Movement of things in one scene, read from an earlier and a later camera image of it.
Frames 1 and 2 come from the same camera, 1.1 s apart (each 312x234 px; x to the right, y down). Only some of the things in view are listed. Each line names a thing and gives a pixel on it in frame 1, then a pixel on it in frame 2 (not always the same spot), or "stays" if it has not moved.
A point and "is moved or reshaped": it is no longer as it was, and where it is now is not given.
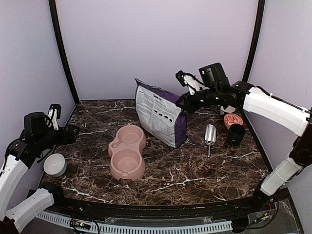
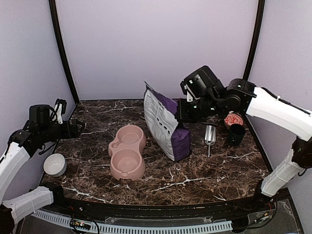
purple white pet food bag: (159, 116) is moved or reshaped
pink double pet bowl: (126, 150) stays
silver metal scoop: (210, 136) stays
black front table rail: (260, 206) stays
